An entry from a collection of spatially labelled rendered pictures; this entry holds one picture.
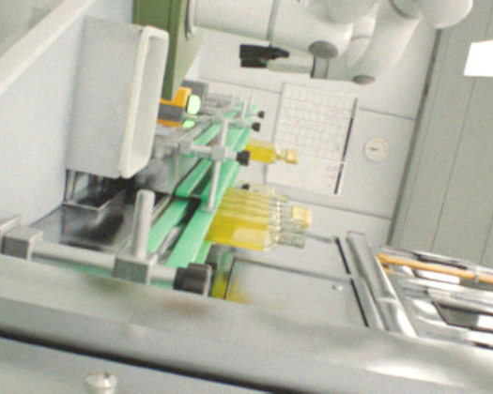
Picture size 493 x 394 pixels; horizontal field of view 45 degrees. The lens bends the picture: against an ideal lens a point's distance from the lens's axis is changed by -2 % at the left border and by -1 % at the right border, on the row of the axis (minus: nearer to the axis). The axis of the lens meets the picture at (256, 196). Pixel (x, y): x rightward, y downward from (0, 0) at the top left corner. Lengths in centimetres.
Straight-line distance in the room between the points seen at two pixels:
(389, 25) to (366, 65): 9
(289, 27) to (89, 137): 47
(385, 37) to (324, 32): 12
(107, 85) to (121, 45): 6
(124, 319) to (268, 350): 5
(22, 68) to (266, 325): 56
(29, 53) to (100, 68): 16
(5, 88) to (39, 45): 10
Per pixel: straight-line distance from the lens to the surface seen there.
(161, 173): 108
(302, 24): 118
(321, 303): 125
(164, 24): 115
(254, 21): 119
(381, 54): 121
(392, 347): 22
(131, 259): 44
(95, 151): 90
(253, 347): 20
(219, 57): 707
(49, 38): 80
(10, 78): 71
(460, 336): 136
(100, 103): 90
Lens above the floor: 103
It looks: level
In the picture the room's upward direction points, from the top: 101 degrees clockwise
